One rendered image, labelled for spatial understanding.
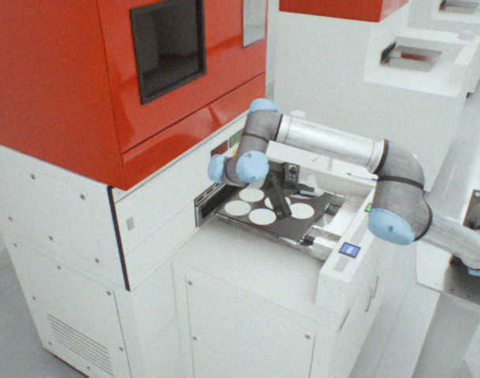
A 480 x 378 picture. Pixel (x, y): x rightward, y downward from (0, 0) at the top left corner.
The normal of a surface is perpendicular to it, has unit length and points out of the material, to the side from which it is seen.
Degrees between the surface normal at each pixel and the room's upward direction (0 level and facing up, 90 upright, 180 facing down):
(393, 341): 0
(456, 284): 0
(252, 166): 59
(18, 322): 0
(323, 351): 90
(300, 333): 90
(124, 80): 90
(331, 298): 90
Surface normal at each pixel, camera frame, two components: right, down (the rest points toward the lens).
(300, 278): 0.00, -0.84
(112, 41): 0.86, 0.28
